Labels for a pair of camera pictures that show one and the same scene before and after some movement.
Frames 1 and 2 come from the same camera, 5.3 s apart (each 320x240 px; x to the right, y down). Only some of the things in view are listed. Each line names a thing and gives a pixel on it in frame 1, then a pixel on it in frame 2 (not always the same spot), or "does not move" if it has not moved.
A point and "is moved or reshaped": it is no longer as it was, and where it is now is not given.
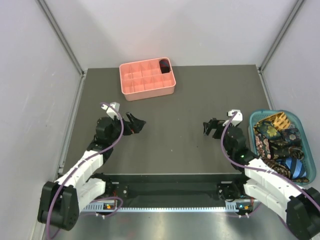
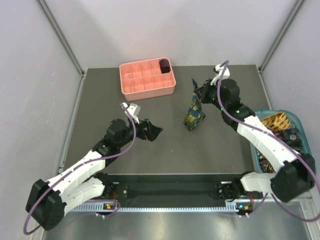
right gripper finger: [210, 124] to [200, 90]
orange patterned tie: [280, 120] does not move
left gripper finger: [131, 117] to [147, 120]
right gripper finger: [206, 130] to [202, 94]
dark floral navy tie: [290, 139] does not move
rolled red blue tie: [164, 65] does not move
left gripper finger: [138, 125] to [153, 132]
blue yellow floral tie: [268, 129] is moved or reshaped
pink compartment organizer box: [143, 79] does not move
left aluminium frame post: [57, 29] does not move
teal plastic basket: [310, 163] does not move
